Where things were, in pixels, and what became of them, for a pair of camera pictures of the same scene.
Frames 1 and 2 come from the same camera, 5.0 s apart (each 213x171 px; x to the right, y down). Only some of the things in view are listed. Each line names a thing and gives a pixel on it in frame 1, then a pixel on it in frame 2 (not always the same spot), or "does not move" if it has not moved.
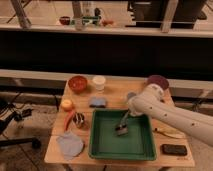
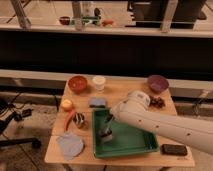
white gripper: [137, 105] → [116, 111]
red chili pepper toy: [68, 119] does not move
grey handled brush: [123, 129] → [107, 135]
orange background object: [107, 22] does not move
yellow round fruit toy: [66, 104] does not move
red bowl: [77, 84] does not move
